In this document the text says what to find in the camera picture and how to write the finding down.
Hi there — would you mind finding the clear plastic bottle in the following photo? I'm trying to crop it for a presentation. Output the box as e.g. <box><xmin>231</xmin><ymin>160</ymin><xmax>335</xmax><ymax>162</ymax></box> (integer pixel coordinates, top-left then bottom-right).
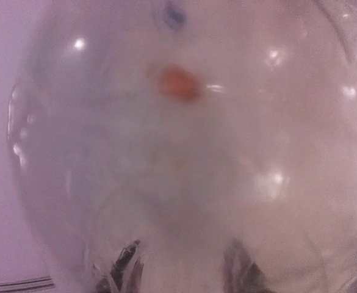
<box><xmin>7</xmin><ymin>1</ymin><xmax>357</xmax><ymax>292</ymax></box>

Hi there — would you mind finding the Pepsi bottle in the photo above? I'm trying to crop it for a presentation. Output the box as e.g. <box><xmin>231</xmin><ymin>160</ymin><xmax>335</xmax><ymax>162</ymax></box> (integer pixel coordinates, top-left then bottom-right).
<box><xmin>163</xmin><ymin>1</ymin><xmax>187</xmax><ymax>31</ymax></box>

